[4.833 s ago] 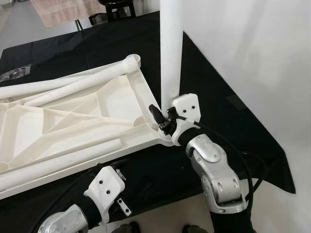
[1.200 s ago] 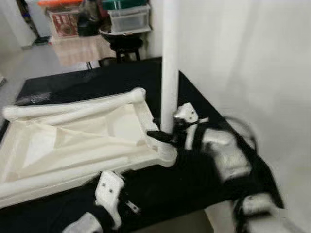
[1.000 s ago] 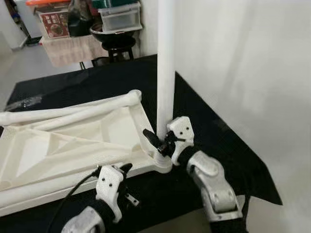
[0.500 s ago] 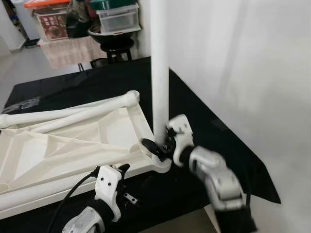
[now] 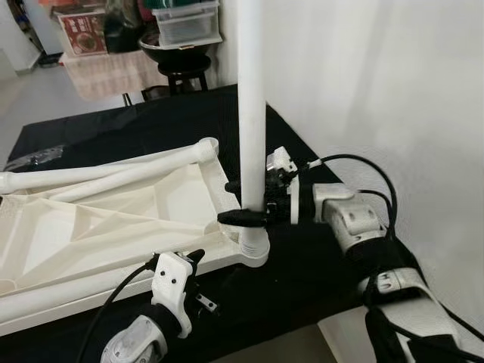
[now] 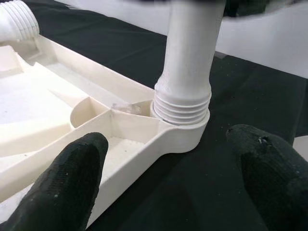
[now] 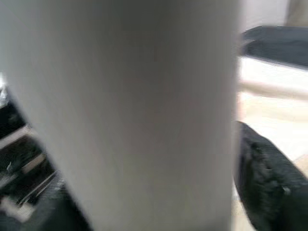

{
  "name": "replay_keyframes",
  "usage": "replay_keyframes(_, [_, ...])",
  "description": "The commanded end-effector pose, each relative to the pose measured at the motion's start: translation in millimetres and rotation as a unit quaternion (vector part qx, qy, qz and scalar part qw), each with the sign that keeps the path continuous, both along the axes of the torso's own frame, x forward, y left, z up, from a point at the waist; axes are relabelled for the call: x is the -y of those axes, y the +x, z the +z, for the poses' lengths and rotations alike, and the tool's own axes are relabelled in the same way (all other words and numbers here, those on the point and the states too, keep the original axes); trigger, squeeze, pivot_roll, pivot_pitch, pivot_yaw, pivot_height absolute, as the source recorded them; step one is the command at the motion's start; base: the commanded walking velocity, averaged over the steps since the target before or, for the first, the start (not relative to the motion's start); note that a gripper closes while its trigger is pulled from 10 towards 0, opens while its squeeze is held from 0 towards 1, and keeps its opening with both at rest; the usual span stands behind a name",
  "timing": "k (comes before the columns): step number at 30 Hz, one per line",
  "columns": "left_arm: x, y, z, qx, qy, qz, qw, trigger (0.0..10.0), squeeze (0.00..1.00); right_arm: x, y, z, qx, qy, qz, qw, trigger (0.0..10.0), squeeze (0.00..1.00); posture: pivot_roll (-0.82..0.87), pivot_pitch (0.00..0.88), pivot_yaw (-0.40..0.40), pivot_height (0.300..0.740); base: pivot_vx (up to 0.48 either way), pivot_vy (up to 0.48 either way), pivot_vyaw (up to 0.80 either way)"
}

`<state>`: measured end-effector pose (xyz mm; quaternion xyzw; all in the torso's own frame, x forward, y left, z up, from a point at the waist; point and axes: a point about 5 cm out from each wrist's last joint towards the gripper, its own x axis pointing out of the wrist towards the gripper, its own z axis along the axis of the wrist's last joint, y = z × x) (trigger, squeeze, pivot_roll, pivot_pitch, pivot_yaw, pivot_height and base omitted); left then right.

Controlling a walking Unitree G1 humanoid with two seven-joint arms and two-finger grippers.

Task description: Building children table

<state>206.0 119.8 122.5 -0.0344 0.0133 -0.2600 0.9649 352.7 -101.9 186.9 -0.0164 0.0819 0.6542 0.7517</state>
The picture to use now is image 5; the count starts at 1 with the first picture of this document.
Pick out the black tablecloth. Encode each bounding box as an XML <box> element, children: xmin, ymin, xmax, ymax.
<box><xmin>0</xmin><ymin>85</ymin><xmax>424</xmax><ymax>363</ymax></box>

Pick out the cream plastic table top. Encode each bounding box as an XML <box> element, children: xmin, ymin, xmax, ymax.
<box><xmin>0</xmin><ymin>140</ymin><xmax>271</xmax><ymax>337</ymax></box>

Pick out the clear storage box green lid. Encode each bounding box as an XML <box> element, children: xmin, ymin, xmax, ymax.
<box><xmin>151</xmin><ymin>0</ymin><xmax>222</xmax><ymax>46</ymax></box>

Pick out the beige table cover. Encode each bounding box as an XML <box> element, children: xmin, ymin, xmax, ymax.
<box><xmin>60</xmin><ymin>49</ymin><xmax>163</xmax><ymax>101</ymax></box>

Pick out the black bag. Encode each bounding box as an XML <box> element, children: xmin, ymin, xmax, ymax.
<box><xmin>102</xmin><ymin>0</ymin><xmax>156</xmax><ymax>54</ymax></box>

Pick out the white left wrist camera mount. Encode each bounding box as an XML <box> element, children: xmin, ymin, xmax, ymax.
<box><xmin>151</xmin><ymin>252</ymin><xmax>196</xmax><ymax>339</ymax></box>

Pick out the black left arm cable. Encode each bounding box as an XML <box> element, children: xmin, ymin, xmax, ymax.
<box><xmin>76</xmin><ymin>257</ymin><xmax>160</xmax><ymax>363</ymax></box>

